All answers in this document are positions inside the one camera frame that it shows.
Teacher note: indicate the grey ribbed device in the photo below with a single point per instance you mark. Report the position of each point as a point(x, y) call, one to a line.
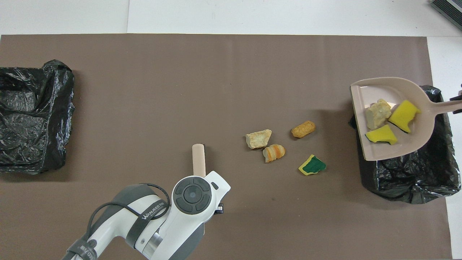
point(449, 11)

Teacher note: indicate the brown orange sponge piece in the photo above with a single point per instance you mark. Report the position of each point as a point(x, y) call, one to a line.
point(303, 129)

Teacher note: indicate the open bin with black bag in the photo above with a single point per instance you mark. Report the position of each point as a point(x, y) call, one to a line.
point(415, 177)

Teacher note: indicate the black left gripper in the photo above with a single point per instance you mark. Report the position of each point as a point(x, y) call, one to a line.
point(219, 208)

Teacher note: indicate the cream crumbly sponge piece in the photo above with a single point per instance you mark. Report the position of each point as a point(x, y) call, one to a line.
point(377, 113)

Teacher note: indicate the green and yellow sponge piece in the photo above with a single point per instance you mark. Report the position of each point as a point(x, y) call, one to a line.
point(313, 165)

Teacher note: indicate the beige hand brush black bristles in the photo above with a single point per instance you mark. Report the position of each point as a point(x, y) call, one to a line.
point(199, 159)

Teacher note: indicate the notched yellow sponge piece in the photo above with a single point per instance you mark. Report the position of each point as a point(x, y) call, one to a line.
point(404, 115)

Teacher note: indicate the beige plastic dustpan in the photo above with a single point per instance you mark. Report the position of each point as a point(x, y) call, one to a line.
point(382, 90)

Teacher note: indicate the brown table mat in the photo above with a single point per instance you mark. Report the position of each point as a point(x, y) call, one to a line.
point(144, 54)

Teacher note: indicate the pale beige sponge piece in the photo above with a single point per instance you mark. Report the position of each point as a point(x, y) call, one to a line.
point(258, 139)

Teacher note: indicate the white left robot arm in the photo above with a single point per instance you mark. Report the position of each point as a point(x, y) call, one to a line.
point(180, 220)

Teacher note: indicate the crumpled black bag bin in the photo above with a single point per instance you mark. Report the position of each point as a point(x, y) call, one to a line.
point(32, 119)

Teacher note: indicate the orange striped sponge piece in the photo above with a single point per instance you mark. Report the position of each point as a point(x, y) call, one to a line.
point(274, 153)

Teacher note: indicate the curved yellow sponge piece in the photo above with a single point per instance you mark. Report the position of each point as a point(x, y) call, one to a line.
point(380, 135)

